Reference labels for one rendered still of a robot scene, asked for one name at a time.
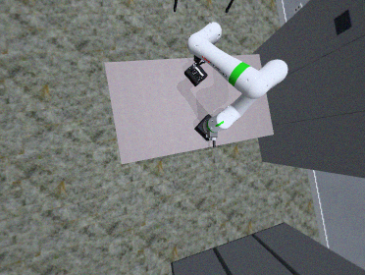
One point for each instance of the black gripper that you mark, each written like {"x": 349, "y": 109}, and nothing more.
{"x": 197, "y": 60}

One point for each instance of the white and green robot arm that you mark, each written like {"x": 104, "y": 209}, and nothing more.
{"x": 247, "y": 80}

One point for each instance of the black lighting desk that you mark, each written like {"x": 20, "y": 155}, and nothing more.
{"x": 196, "y": 75}

